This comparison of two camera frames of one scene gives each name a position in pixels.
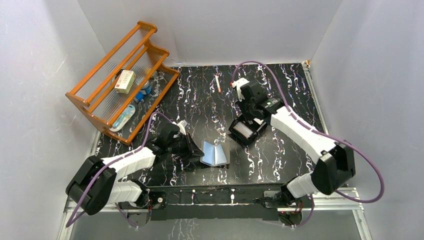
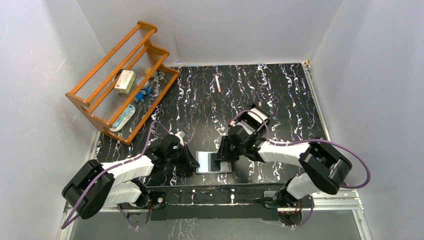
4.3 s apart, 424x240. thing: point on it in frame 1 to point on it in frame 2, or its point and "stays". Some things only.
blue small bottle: [146, 89] stays
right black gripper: [249, 117] to [223, 154]
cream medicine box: [125, 81] stays
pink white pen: [218, 84] stays
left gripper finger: [193, 151] to [190, 163]
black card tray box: [246, 132] stays
